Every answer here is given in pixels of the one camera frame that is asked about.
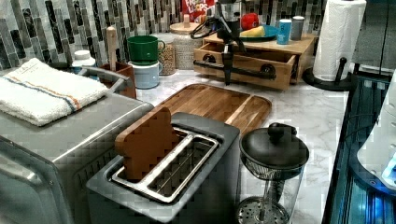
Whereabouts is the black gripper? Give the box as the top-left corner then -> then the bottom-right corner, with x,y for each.
215,0 -> 241,86

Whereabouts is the wooden drawer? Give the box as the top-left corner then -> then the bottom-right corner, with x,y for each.
193,43 -> 298,90

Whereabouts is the wooden drawer cabinet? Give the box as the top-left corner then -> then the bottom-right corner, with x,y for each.
202,32 -> 318,85

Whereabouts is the yellow banana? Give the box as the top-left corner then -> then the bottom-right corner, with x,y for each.
240,26 -> 265,37

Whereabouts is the red apple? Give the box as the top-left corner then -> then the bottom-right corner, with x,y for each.
241,13 -> 259,31

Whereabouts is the glass jar wooden lid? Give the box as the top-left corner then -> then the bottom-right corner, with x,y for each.
170,14 -> 202,70

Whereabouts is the blue plate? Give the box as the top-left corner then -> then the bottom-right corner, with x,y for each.
240,25 -> 278,42

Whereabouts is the froot loops cereal box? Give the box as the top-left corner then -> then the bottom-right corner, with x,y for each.
181,0 -> 216,23

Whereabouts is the blue spice shaker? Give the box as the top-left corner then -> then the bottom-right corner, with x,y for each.
276,19 -> 292,45

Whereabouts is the glass jar of grains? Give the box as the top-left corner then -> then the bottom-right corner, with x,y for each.
154,33 -> 176,76

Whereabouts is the wooden serving tray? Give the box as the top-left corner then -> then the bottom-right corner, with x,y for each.
158,84 -> 272,134

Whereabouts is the grey spice shaker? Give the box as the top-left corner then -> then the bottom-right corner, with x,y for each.
290,16 -> 304,41

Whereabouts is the green mug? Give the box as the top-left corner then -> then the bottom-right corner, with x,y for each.
127,35 -> 166,65

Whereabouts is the light blue mug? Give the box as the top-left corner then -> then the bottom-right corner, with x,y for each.
128,62 -> 163,90

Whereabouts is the brown utensil holder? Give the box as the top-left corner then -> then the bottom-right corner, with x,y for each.
100,62 -> 136,99

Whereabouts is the white paper towel roll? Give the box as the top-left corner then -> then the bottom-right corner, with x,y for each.
313,0 -> 366,81

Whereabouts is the wooden spoon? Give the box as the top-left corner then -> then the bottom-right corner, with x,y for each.
106,26 -> 117,72

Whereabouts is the glass french press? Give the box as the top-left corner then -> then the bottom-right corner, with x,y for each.
235,122 -> 309,224

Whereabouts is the black paper towel holder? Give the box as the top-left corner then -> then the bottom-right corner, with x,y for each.
303,57 -> 357,91

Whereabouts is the wooden toast slice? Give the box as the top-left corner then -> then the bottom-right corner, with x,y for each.
115,107 -> 180,183

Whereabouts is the black two-slot toaster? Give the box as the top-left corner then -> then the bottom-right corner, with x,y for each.
87,112 -> 240,224

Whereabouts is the white capped bottle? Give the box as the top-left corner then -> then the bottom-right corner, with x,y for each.
72,49 -> 96,67

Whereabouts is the white striped folded towel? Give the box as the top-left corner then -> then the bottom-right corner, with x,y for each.
0,58 -> 107,126

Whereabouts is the stainless steel toaster oven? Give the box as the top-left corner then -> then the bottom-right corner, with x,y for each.
0,64 -> 155,224

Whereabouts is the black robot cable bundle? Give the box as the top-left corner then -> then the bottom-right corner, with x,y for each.
190,16 -> 225,40

